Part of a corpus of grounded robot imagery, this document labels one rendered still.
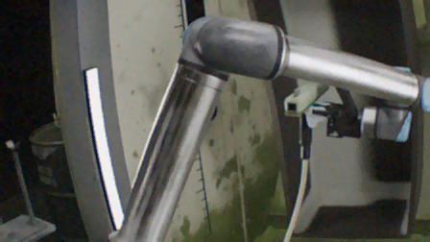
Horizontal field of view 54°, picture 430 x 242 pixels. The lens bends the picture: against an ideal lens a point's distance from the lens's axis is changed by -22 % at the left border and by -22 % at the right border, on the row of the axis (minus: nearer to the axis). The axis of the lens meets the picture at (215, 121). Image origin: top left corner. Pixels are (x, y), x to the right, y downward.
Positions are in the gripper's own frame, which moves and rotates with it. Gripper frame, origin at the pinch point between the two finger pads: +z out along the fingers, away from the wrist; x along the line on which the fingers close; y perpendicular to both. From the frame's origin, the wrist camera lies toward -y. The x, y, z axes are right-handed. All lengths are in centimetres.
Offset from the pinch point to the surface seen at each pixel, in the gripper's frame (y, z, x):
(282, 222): 112, 46, 113
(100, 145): 21, 71, -8
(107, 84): 1, 75, 4
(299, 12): -20, 18, 55
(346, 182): 57, -2, 68
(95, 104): 6, 73, -7
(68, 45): -17, 84, -9
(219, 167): 59, 64, 68
